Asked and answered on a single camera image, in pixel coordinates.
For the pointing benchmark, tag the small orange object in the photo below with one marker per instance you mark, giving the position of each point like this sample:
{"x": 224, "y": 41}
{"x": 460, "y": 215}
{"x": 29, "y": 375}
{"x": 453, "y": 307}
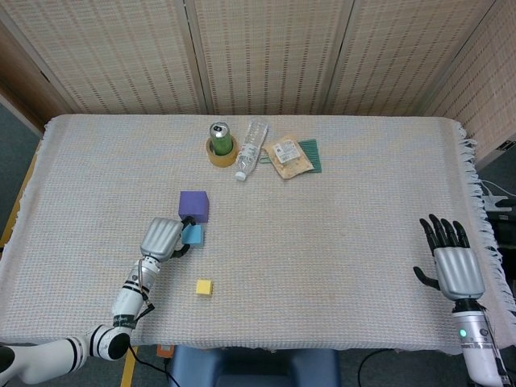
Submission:
{"x": 165, "y": 351}

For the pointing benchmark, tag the large purple foam cube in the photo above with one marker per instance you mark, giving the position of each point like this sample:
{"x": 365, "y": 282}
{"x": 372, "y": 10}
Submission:
{"x": 193, "y": 203}

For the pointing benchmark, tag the woven beige tablecloth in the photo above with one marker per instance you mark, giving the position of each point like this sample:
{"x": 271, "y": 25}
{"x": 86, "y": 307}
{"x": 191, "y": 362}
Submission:
{"x": 322, "y": 250}

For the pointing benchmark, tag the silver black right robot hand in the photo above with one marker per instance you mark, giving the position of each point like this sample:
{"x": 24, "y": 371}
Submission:
{"x": 459, "y": 270}

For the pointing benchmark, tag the clear plastic water bottle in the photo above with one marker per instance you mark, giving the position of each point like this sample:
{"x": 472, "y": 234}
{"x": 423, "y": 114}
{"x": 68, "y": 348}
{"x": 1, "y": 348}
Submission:
{"x": 250, "y": 151}

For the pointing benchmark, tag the green packet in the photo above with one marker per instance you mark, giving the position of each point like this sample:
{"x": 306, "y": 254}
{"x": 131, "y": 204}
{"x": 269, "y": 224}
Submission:
{"x": 315, "y": 158}

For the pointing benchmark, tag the medium blue foam cube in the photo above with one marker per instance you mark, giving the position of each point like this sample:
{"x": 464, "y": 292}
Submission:
{"x": 196, "y": 235}

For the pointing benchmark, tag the woven folding screen panel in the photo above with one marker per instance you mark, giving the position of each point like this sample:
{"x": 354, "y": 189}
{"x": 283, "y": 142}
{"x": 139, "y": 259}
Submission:
{"x": 121, "y": 52}
{"x": 274, "y": 52}
{"x": 492, "y": 88}
{"x": 20, "y": 80}
{"x": 403, "y": 52}

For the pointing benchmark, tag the green drink can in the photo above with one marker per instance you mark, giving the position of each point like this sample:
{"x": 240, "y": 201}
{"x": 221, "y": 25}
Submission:
{"x": 221, "y": 141}

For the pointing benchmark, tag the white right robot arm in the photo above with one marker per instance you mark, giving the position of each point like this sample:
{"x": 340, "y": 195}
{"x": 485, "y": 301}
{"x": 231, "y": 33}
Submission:
{"x": 477, "y": 346}

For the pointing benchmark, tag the dark blue seat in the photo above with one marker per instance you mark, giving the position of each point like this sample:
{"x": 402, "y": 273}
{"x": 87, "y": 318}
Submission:
{"x": 254, "y": 369}

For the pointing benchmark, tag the beige snack packet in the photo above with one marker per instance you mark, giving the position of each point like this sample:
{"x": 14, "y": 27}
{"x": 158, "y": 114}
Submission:
{"x": 288, "y": 159}

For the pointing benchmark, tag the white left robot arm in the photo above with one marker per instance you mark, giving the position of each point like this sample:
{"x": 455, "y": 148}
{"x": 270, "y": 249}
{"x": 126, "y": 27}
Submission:
{"x": 129, "y": 298}

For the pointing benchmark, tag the yellow tape roll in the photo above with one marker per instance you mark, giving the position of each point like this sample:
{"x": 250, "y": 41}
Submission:
{"x": 221, "y": 162}

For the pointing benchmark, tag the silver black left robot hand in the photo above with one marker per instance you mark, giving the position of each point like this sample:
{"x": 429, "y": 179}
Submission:
{"x": 161, "y": 238}

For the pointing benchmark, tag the small yellow foam cube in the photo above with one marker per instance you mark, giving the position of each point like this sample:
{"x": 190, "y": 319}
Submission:
{"x": 204, "y": 288}

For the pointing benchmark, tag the black device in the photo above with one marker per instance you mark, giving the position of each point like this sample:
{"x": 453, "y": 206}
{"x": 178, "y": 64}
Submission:
{"x": 504, "y": 230}

